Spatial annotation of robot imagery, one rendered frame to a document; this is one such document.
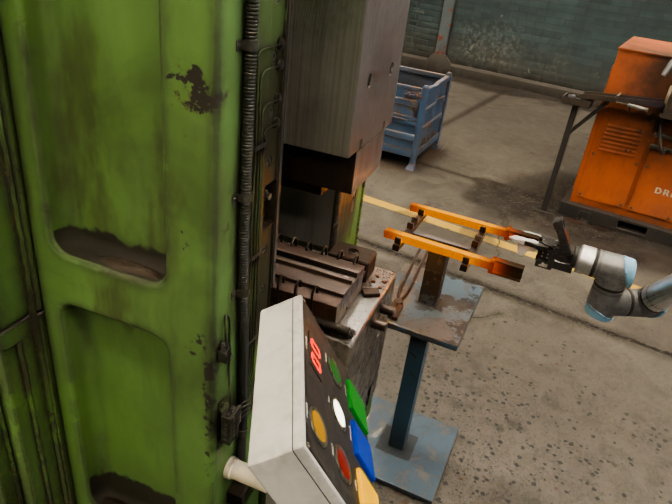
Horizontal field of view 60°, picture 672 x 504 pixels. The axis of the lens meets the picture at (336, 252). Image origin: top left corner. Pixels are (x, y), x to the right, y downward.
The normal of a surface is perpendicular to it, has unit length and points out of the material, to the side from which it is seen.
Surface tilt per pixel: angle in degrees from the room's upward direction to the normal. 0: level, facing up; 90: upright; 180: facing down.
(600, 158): 90
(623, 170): 92
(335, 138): 90
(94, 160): 89
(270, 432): 30
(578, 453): 0
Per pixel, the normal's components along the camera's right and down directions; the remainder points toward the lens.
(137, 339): -0.36, 0.42
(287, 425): -0.40, -0.78
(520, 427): 0.11, -0.87
